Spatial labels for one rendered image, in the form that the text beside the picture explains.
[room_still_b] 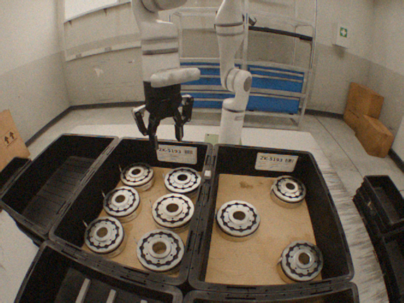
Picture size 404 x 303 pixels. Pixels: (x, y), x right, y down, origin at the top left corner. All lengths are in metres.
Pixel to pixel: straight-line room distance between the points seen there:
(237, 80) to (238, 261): 0.56
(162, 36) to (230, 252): 0.44
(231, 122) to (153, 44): 0.50
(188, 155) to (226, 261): 0.32
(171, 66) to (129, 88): 3.21
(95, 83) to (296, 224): 3.75
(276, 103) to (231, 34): 1.93
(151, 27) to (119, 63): 3.18
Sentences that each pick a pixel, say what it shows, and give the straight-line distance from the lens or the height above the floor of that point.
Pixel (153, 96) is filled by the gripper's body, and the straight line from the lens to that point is 0.37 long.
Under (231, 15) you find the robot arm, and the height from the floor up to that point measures 1.29.
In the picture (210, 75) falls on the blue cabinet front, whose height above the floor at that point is 0.73.
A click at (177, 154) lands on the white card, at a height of 0.89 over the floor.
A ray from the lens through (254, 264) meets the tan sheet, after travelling 0.44.
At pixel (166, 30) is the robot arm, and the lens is 0.35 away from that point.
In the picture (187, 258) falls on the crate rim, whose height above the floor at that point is 0.93.
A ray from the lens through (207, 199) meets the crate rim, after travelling 0.41.
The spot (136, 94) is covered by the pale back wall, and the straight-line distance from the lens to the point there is 3.54.
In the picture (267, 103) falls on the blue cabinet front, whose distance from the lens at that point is 2.47.
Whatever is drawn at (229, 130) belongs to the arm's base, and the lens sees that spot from 0.78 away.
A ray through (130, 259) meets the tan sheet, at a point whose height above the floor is 0.83.
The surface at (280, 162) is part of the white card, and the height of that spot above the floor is 0.89.
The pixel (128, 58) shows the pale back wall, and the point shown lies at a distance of 3.45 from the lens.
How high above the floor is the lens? 1.23
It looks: 35 degrees down
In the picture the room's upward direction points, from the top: straight up
